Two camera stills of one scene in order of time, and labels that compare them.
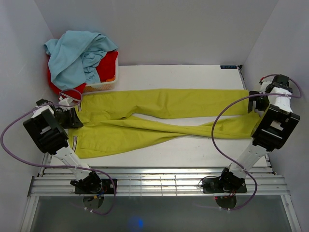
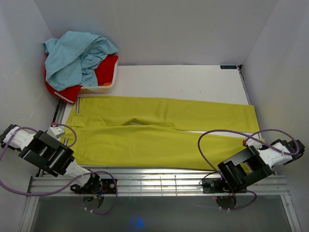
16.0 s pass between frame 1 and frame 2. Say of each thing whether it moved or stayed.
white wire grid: stayed
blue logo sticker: stayed
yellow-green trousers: moved
